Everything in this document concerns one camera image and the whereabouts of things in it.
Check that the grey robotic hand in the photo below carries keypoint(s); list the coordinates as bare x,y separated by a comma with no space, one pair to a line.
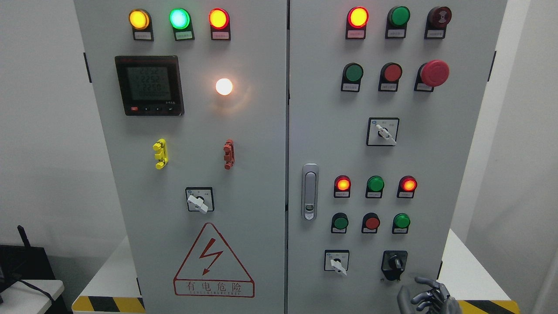
437,300

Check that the black rotary knob switch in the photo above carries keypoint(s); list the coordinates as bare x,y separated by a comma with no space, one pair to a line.
393,264

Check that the red push button lower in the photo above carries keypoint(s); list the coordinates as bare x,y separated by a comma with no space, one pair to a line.
370,223

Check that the red push button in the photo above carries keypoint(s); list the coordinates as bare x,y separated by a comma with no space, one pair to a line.
389,77
370,223

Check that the red indicator light middle right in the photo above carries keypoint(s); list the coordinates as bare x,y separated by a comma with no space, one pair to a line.
407,187

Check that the green push button lower left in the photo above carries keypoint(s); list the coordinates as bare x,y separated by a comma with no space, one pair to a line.
339,223

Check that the green indicator light middle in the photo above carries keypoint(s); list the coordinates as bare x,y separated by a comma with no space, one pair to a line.
374,187

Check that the red indicator light middle left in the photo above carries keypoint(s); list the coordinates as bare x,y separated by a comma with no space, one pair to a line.
341,187

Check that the red emergency stop button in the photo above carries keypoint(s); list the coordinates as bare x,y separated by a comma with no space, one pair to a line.
430,75

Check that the red high voltage warning sticker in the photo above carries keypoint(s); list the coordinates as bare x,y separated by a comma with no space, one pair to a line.
211,268

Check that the grey electrical control cabinet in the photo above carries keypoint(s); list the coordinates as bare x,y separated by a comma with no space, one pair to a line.
285,59

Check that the red push button upper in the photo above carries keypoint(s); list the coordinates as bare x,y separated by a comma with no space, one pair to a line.
389,77

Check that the green push button upper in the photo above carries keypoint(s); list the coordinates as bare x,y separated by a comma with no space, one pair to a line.
351,77

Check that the red terminal connector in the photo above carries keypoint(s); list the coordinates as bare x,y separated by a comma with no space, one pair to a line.
229,156

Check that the dark red buzzer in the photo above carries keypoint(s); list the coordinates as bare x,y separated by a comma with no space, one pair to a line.
437,21

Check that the green indicator light top right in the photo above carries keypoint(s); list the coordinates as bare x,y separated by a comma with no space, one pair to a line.
396,22

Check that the red indicator light top right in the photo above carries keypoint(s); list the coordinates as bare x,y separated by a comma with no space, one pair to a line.
357,20

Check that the white glowing lamp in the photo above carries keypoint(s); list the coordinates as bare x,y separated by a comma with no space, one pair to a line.
224,86

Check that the yellow terminal connector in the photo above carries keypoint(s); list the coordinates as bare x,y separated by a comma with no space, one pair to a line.
161,154

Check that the white platform with hazard stripes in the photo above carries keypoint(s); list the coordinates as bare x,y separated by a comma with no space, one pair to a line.
114,288

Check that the red indicator light left door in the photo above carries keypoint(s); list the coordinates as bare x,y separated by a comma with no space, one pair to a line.
220,23

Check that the black digital power meter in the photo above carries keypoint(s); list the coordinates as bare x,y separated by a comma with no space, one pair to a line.
150,85

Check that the green lit indicator light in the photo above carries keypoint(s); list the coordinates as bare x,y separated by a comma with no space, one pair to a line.
182,24

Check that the yellow indicator light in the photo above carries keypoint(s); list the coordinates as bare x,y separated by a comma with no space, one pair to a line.
141,24

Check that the white side table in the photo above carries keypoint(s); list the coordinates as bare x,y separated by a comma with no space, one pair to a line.
20,299

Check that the black device with antenna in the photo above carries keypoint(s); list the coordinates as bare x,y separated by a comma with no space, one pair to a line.
24,262

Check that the lower white selector switch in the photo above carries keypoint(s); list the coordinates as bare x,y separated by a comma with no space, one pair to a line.
336,261

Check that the upper right selector switch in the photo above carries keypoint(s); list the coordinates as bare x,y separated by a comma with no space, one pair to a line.
382,131

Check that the silver door handle lock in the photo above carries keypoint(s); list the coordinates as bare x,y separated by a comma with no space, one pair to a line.
310,176

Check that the left door selector switch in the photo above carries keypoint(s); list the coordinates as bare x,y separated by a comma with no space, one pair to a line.
200,199

